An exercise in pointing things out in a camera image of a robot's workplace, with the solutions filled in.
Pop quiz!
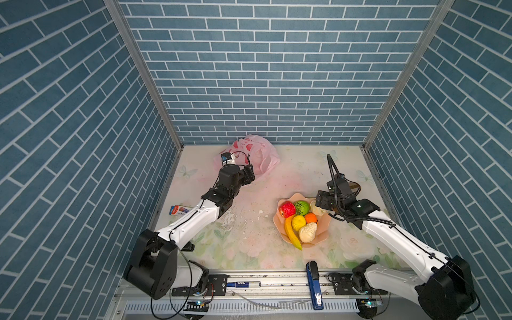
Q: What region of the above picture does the pink plastic bag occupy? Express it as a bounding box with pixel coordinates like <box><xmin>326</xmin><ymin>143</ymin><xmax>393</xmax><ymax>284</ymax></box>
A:
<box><xmin>213</xmin><ymin>135</ymin><xmax>281</xmax><ymax>179</ymax></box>

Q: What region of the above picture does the orange toy fruit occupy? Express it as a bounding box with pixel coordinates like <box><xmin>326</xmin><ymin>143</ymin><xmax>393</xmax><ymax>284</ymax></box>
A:
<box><xmin>304</xmin><ymin>213</ymin><xmax>318</xmax><ymax>224</ymax></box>

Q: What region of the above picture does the right circuit board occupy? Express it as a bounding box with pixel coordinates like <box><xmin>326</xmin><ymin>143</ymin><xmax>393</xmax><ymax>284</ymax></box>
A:
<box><xmin>357</xmin><ymin>299</ymin><xmax>383</xmax><ymax>309</ymax></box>

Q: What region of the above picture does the plaid glasses case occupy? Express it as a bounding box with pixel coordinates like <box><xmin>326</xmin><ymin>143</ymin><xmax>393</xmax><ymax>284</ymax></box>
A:
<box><xmin>349</xmin><ymin>181</ymin><xmax>361</xmax><ymax>195</ymax></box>

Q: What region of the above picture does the yellow toy fruit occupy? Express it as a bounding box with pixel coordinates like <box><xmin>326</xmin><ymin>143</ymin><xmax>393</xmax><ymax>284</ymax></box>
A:
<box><xmin>291</xmin><ymin>215</ymin><xmax>307</xmax><ymax>233</ymax></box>

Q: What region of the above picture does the green toy leaf fruit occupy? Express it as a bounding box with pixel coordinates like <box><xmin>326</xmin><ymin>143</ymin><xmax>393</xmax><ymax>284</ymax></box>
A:
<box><xmin>293</xmin><ymin>200</ymin><xmax>310</xmax><ymax>216</ymax></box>

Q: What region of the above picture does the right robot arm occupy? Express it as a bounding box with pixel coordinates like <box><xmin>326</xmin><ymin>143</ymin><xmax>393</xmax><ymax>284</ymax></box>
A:
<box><xmin>316</xmin><ymin>175</ymin><xmax>481</xmax><ymax>319</ymax></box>

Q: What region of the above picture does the cream bun fruit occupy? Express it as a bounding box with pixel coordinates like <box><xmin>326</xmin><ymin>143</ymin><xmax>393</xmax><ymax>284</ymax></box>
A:
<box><xmin>309</xmin><ymin>200</ymin><xmax>327</xmax><ymax>217</ymax></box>
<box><xmin>298</xmin><ymin>223</ymin><xmax>317</xmax><ymax>243</ymax></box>

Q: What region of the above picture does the pen refill box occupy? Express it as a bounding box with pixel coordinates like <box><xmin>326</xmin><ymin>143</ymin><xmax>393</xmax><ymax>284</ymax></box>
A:
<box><xmin>169</xmin><ymin>205</ymin><xmax>192</xmax><ymax>216</ymax></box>

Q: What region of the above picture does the red toy fruit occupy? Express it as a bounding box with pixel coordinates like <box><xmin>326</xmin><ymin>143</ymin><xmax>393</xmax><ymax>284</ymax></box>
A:
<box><xmin>278</xmin><ymin>201</ymin><xmax>297</xmax><ymax>219</ymax></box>

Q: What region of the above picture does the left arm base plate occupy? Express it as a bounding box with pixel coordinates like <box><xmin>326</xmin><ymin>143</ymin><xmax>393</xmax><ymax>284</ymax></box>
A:
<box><xmin>172</xmin><ymin>274</ymin><xmax>228</xmax><ymax>297</ymax></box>

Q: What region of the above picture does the pink faceted bowl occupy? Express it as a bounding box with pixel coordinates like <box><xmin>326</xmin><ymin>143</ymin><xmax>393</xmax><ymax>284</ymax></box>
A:
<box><xmin>273</xmin><ymin>193</ymin><xmax>331</xmax><ymax>250</ymax></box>

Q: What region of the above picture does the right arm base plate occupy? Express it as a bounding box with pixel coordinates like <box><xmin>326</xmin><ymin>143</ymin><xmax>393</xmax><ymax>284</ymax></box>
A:
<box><xmin>326</xmin><ymin>272</ymin><xmax>388</xmax><ymax>297</ymax></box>

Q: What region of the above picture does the yellow green toy mango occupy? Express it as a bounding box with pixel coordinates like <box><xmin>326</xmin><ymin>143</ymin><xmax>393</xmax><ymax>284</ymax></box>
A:
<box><xmin>284</xmin><ymin>217</ymin><xmax>303</xmax><ymax>251</ymax></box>

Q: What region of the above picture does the blue stapler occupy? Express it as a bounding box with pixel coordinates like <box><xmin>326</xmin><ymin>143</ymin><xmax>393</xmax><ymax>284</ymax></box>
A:
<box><xmin>305</xmin><ymin>261</ymin><xmax>324</xmax><ymax>311</ymax></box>

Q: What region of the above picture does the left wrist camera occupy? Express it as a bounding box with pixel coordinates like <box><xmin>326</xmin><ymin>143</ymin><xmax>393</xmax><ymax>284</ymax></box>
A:
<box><xmin>221</xmin><ymin>152</ymin><xmax>237</xmax><ymax>166</ymax></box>

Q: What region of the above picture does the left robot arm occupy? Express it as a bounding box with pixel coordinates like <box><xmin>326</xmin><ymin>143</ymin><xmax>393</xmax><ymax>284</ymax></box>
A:
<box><xmin>123</xmin><ymin>163</ymin><xmax>255</xmax><ymax>300</ymax></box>

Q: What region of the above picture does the left circuit board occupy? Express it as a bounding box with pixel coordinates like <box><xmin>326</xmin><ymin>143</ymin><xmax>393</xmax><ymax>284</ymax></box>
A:
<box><xmin>184</xmin><ymin>301</ymin><xmax>210</xmax><ymax>313</ymax></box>

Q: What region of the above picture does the circuit board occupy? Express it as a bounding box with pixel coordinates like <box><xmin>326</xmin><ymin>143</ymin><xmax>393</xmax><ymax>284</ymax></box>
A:
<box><xmin>184</xmin><ymin>301</ymin><xmax>210</xmax><ymax>313</ymax></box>
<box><xmin>357</xmin><ymin>299</ymin><xmax>383</xmax><ymax>309</ymax></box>

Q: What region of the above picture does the blue marker pen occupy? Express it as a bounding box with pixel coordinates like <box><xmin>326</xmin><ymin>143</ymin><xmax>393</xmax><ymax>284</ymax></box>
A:
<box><xmin>226</xmin><ymin>281</ymin><xmax>261</xmax><ymax>288</ymax></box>

